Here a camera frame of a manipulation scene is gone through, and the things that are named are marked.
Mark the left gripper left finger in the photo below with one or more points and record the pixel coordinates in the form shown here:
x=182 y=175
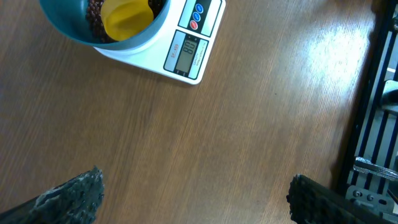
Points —
x=75 y=201

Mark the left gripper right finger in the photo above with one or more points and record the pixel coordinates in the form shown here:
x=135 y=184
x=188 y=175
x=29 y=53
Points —
x=310 y=202

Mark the yellow plastic measuring scoop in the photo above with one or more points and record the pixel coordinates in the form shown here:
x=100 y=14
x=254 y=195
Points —
x=123 y=19

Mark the red adzuki beans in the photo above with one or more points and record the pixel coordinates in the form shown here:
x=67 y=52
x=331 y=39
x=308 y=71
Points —
x=95 y=23

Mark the white digital kitchen scale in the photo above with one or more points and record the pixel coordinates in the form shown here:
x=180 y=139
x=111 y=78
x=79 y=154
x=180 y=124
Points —
x=178 y=42

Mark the blue plastic bowl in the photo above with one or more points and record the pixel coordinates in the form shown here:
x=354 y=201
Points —
x=68 y=17

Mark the black metal table frame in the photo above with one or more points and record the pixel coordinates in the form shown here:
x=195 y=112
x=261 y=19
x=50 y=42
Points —
x=369 y=171

